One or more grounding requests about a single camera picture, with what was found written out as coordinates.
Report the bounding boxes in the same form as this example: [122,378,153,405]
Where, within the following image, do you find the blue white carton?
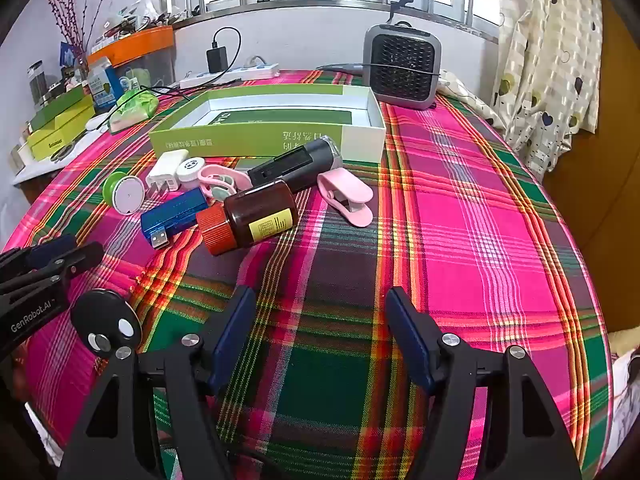
[86,57,126,112]

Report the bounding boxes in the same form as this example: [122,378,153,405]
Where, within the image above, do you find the purple flower branches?
[44,0,123,61]

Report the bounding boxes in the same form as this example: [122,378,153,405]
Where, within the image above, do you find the orange lidded storage bin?
[88,25,176,88]

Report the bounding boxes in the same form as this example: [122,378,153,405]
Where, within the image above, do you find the black silver rectangular device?
[247,138,344,194]

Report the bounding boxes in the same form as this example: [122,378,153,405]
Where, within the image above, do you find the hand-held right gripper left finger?
[57,285,258,480]

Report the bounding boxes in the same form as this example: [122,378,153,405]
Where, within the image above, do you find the brown bottle orange cap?
[195,180,300,257]

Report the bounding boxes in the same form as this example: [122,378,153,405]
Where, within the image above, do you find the yellow-green cardboard box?
[26,104,97,162]

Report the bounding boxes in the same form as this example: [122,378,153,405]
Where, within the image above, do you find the thin black cable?
[142,85,193,103]

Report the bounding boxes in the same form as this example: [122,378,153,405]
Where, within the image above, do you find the grey space heater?
[362,23,443,111]

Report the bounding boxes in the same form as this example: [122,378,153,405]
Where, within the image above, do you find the black window hook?
[386,0,415,24]

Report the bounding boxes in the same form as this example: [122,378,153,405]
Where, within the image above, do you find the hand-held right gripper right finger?
[385,286,583,480]

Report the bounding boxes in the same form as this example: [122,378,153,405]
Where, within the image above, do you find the metal window grille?
[160,0,501,43]

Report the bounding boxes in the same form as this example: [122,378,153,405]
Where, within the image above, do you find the pink green plaid tablecloth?
[0,69,613,480]

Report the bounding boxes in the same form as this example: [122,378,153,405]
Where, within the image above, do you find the patterned cream curtain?
[492,0,604,181]

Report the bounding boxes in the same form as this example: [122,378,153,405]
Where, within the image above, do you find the green white spool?
[102,171,147,216]

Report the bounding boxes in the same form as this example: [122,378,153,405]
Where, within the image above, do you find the white blue power strip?
[178,62,281,90]

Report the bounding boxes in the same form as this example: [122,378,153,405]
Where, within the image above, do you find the glass jar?
[27,60,49,107]

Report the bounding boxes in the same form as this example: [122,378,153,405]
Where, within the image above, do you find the pink eyelash curler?
[197,163,252,202]

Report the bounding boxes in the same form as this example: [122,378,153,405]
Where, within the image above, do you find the black adapter cable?
[212,26,243,73]

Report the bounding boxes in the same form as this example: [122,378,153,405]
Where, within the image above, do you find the green white cardboard box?
[148,84,387,164]

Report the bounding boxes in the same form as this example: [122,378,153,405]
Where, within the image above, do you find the black power adapter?
[207,46,229,74]

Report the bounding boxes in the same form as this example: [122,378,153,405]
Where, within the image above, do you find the pink clip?
[317,169,375,229]

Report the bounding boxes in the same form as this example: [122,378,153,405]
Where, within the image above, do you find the white floral pillow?
[437,70,508,131]

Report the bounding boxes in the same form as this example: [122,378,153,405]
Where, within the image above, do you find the blue usb device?
[140,188,209,251]

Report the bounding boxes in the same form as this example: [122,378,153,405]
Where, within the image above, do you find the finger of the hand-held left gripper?
[0,242,106,313]
[0,233,79,282]

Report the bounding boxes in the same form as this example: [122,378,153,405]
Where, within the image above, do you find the green tissue packet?
[107,88,161,135]

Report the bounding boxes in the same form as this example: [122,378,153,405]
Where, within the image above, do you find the white plug charger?
[145,148,190,192]

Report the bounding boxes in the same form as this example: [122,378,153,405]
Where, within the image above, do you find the wooden cabinet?
[542,0,640,333]

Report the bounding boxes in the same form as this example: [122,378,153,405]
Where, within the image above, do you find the black round magnet disc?
[70,289,142,359]

